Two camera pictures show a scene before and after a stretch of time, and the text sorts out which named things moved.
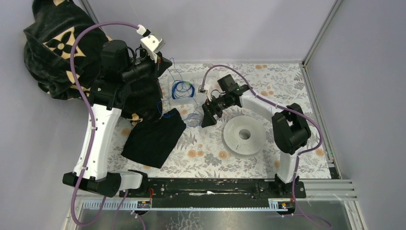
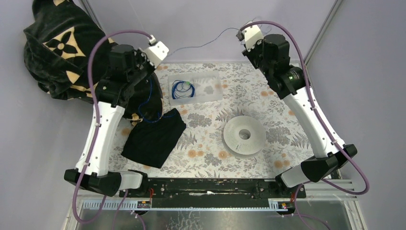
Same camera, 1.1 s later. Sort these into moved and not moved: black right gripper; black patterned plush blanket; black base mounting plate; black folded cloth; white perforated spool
Moved: black right gripper
Not moved: black base mounting plate; black patterned plush blanket; black folded cloth; white perforated spool
